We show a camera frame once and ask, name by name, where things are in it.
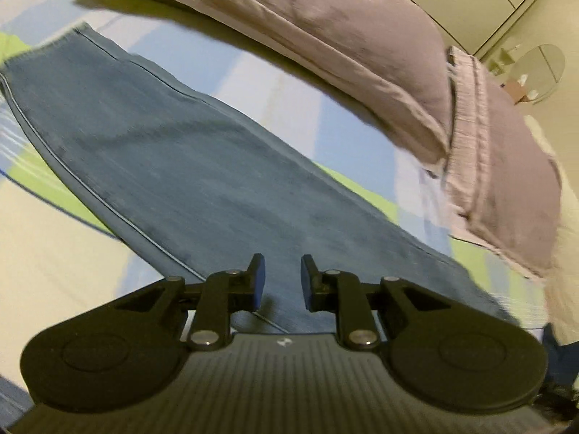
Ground patchwork bed sheet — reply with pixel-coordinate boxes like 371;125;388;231
0;0;550;419

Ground round glass table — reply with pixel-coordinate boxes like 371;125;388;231
498;44;566;103

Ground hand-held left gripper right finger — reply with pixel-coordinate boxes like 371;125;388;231
301;254;436;352

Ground dark blue cloth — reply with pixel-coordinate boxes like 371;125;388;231
538;323;579;374

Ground blue jeans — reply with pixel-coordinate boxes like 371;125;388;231
0;22;514;334

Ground small brown box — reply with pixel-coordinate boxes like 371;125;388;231
504;79;529;101

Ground mauve pillow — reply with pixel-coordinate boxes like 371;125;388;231
7;0;453;170
445;46;564;280

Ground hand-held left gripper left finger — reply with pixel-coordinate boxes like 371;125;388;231
113;253;266;352

